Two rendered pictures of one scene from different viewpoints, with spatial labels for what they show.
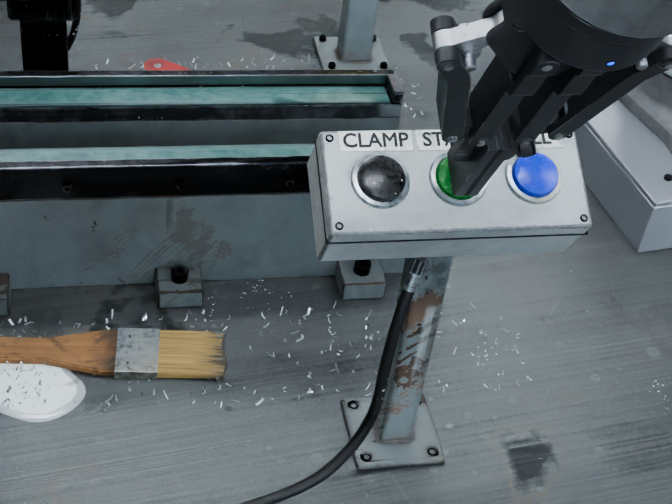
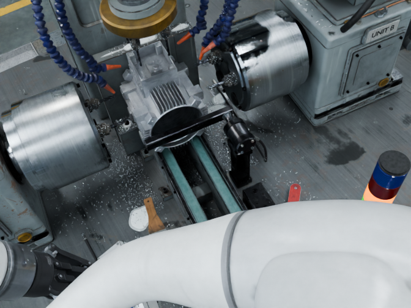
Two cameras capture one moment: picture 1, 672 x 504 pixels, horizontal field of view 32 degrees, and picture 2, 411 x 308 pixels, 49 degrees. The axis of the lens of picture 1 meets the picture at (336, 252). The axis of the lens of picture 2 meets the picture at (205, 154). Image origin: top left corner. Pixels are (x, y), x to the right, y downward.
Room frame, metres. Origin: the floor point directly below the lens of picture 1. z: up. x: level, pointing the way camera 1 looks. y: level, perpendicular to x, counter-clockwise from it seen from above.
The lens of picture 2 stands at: (0.78, -0.42, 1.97)
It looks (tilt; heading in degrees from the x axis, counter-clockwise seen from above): 55 degrees down; 87
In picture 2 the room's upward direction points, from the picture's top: 7 degrees counter-clockwise
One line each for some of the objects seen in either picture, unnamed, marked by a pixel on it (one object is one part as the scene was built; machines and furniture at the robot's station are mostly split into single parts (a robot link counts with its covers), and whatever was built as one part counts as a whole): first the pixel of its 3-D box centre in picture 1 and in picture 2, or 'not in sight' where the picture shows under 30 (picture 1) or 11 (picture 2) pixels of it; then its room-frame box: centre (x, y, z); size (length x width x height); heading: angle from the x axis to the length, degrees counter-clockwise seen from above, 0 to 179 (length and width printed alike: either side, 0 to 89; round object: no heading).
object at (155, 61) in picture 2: not in sight; (153, 69); (0.72, 0.49, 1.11); 0.12 x 0.11 x 0.07; 106
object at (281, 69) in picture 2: not in sight; (265, 57); (1.04, 0.54, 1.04); 0.41 x 0.25 x 0.25; 16
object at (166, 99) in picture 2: not in sight; (163, 102); (0.73, 0.45, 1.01); 0.20 x 0.19 x 0.19; 106
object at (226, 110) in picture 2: not in sight; (189, 128); (0.79, 0.35, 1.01); 0.26 x 0.04 x 0.03; 16
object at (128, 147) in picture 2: not in sight; (130, 133); (0.60, 0.49, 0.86); 0.07 x 0.06 x 0.12; 16
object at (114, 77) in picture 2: not in sight; (147, 78); (0.69, 0.60, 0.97); 0.30 x 0.11 x 0.34; 16
